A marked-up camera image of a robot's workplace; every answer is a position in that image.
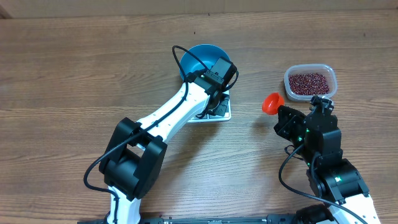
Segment orange measuring scoop blue handle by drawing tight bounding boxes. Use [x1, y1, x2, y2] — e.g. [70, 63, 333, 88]
[262, 92, 285, 115]

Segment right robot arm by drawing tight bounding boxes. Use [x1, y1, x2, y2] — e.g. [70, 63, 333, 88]
[274, 105, 380, 223]

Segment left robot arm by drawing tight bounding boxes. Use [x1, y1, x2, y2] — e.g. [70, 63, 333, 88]
[99, 83, 211, 223]

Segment white digital kitchen scale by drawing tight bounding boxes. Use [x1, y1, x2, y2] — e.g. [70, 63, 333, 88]
[188, 91, 231, 123]

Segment blue plastic bowl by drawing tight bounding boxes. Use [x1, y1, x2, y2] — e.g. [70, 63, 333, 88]
[178, 44, 233, 85]

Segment red adzuki beans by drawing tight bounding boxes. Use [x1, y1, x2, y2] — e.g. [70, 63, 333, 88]
[288, 73, 330, 95]

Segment clear plastic container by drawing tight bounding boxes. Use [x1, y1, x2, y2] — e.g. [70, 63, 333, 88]
[284, 63, 338, 101]

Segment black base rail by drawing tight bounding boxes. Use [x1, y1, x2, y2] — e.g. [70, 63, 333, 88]
[139, 214, 302, 224]

